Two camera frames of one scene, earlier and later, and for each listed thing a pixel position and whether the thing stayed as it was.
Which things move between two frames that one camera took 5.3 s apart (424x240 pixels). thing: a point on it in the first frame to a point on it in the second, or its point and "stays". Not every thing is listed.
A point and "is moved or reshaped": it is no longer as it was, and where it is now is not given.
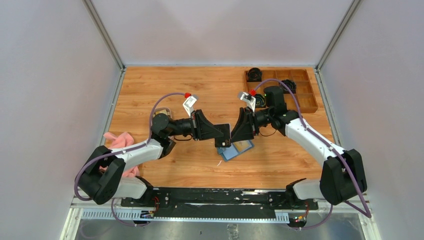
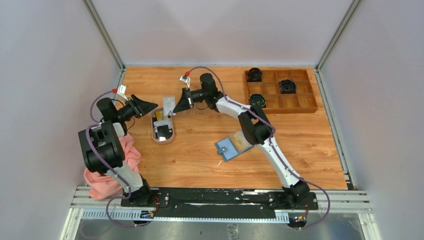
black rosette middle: [290, 84] stays
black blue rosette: [260, 101] stays
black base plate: [212, 203] stays
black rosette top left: [254, 74] stays
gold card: [242, 146] stays
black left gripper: [201, 128] to [142, 107]
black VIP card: [224, 141] is moved or reshaped
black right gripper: [243, 129] to [185, 103]
